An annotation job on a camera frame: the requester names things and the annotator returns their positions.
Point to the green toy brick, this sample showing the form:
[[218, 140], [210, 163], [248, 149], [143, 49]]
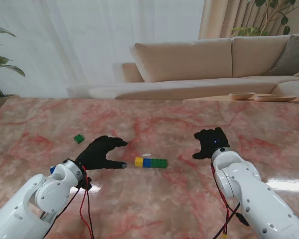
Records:
[[79, 138], [155, 163], [163, 163]]

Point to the white sheer curtain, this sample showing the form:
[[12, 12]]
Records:
[[89, 37]]

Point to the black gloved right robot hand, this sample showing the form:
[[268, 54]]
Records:
[[211, 140]]

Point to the wooden tray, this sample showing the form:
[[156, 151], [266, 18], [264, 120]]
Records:
[[274, 98]]

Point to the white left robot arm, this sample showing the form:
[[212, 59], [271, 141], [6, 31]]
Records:
[[40, 199]]

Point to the white paper scrap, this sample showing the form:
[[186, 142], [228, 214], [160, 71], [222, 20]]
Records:
[[146, 154]]

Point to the tall green leafy plant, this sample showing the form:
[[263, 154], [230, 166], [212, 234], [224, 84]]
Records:
[[285, 20]]

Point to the broad leaf potted plant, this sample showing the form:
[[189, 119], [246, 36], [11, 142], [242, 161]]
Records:
[[15, 70]]

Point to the beige sofa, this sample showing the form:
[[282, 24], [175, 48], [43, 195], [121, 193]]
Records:
[[184, 59]]

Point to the grey plant pot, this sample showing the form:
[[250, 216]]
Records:
[[0, 102]]

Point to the yellow toy brick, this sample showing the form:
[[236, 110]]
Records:
[[138, 161]]

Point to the grey sofa cushion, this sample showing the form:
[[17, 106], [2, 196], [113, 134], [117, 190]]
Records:
[[291, 54]]

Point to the wooden bowl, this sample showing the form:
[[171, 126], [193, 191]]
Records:
[[241, 95]]

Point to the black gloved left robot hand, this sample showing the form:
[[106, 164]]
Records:
[[96, 154]]

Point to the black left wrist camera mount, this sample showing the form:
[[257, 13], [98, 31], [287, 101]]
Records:
[[86, 184]]

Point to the blue toy brick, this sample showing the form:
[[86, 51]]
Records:
[[147, 162], [52, 170]]

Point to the beige curtain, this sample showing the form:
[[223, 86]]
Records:
[[224, 20]]

